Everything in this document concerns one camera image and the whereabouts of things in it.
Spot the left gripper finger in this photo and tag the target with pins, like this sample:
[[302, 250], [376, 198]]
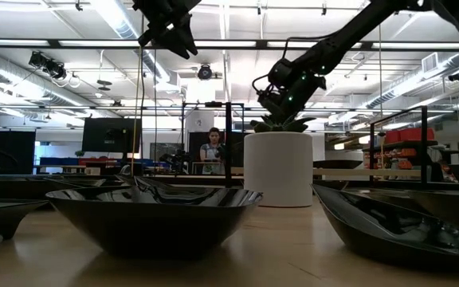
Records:
[[151, 35], [181, 42]]

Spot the black teardrop mini plate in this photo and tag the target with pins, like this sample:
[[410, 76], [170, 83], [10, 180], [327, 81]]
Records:
[[393, 235], [444, 207], [142, 182], [10, 189]]

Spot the black background robot arm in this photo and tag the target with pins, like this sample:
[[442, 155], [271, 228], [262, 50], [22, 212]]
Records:
[[177, 159]]

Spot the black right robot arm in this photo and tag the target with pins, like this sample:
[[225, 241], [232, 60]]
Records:
[[345, 42]]

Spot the green succulent plant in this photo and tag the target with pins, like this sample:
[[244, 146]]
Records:
[[289, 125]]

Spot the black ceiling disc fixture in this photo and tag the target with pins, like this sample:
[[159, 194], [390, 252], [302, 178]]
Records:
[[104, 83]]

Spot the white cylindrical plant pot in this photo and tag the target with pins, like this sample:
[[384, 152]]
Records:
[[277, 171]]

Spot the black partition panel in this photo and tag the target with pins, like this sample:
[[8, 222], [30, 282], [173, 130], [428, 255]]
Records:
[[195, 137], [18, 147]]

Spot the person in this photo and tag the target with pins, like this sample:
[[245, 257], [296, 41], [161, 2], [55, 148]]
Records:
[[211, 153]]

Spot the small red storage bin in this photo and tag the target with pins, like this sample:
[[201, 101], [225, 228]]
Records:
[[392, 137]]

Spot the black monitor screen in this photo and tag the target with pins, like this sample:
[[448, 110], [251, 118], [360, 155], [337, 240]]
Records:
[[102, 135]]

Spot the black storage shelf rack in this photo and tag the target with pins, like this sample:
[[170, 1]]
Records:
[[397, 144]]

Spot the large red storage bin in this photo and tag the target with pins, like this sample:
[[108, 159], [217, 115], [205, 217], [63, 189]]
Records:
[[410, 134]]

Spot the silver ventilation duct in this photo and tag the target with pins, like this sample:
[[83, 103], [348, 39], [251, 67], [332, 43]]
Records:
[[10, 75], [120, 24], [413, 84]]

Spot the black ceiling-mounted camera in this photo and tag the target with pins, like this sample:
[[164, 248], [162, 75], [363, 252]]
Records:
[[205, 72], [457, 75], [54, 69]]

